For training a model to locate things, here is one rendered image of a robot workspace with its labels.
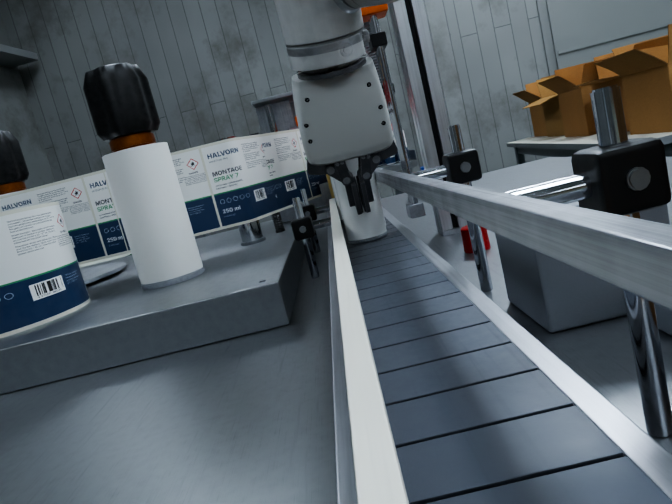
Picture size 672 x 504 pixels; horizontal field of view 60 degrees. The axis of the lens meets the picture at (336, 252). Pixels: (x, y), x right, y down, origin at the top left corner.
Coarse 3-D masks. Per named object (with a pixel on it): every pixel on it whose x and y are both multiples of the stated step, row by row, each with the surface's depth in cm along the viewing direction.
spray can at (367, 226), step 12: (348, 168) 71; (336, 180) 72; (372, 180) 72; (348, 204) 72; (372, 204) 72; (348, 216) 72; (360, 216) 72; (372, 216) 72; (348, 228) 73; (360, 228) 72; (372, 228) 72; (384, 228) 73; (348, 240) 74; (360, 240) 72; (372, 240) 72
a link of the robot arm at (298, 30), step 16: (288, 0) 55; (304, 0) 55; (320, 0) 54; (336, 0) 54; (288, 16) 56; (304, 16) 55; (320, 16) 55; (336, 16) 55; (352, 16) 57; (288, 32) 57; (304, 32) 56; (320, 32) 56; (336, 32) 56; (352, 32) 57
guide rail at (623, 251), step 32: (416, 192) 43; (448, 192) 31; (480, 192) 27; (480, 224) 26; (512, 224) 21; (544, 224) 18; (576, 224) 15; (608, 224) 14; (640, 224) 14; (576, 256) 16; (608, 256) 14; (640, 256) 12; (640, 288) 13
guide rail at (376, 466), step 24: (336, 216) 78; (336, 240) 56; (336, 264) 44; (360, 312) 29; (360, 336) 26; (360, 360) 23; (360, 384) 20; (360, 408) 18; (384, 408) 18; (360, 432) 17; (384, 432) 17; (360, 456) 16; (384, 456) 15; (360, 480) 14; (384, 480) 14
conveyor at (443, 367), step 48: (384, 240) 71; (384, 288) 47; (432, 288) 44; (384, 336) 36; (432, 336) 34; (480, 336) 32; (384, 384) 29; (432, 384) 27; (480, 384) 26; (528, 384) 25; (432, 432) 23; (480, 432) 22; (528, 432) 21; (576, 432) 20; (432, 480) 20; (480, 480) 19; (528, 480) 18; (576, 480) 18; (624, 480) 17
